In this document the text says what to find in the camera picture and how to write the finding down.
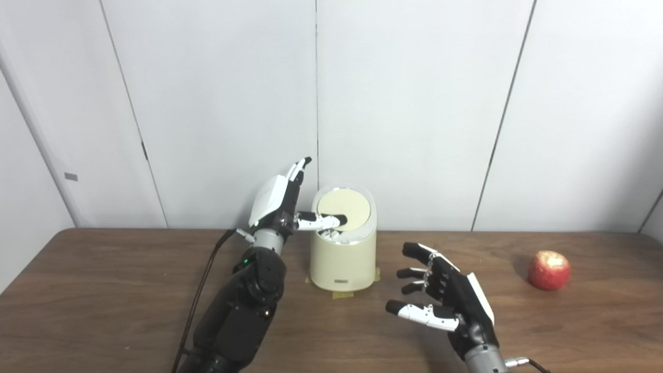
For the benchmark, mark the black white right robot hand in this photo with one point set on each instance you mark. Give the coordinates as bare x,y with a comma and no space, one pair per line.
458,292

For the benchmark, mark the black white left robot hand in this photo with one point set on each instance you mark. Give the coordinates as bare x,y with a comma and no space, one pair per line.
272,199

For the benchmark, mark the round cream bin lid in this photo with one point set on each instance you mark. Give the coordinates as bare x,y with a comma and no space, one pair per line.
352,204

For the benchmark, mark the red bitten apple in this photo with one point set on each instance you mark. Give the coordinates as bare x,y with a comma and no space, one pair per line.
549,272

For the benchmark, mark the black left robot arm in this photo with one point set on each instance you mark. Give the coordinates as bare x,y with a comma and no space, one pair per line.
243,305

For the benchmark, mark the cream-colored plastic bin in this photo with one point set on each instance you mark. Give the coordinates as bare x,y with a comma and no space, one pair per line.
343,264

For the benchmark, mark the black wall seam hinge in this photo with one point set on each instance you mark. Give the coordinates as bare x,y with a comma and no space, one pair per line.
145,152

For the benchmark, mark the small grey wall sticker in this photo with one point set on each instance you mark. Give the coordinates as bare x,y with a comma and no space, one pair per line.
71,176

